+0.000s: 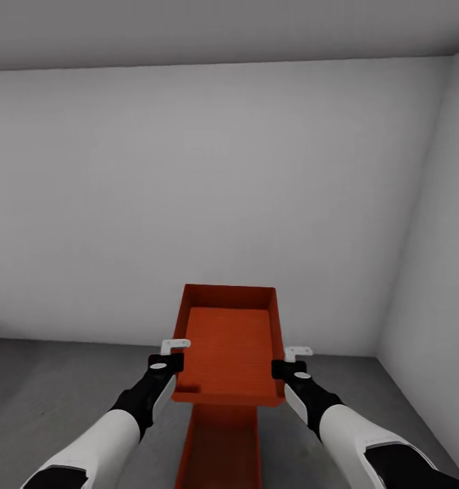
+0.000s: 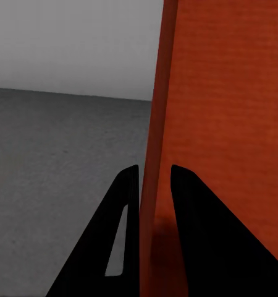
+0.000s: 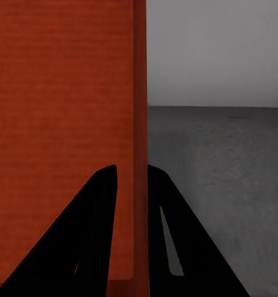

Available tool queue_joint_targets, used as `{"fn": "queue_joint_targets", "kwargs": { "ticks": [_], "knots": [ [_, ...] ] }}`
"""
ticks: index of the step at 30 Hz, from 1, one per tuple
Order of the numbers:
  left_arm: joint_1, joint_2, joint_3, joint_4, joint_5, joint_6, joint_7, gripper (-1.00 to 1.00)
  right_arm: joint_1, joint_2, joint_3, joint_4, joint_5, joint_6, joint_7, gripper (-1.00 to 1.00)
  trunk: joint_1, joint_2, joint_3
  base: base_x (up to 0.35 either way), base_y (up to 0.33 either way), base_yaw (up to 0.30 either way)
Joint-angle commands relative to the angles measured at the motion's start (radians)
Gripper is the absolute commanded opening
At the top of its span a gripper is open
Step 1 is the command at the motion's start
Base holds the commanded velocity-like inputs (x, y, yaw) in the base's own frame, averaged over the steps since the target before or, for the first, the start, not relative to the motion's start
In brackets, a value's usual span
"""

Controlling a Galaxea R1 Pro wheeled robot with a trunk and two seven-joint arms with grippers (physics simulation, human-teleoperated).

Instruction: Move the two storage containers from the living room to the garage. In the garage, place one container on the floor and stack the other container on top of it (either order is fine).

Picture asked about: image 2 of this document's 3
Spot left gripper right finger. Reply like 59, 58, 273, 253
171, 165, 278, 297

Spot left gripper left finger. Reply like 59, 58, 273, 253
46, 165, 140, 297

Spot storage box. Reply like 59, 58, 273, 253
139, 0, 278, 297

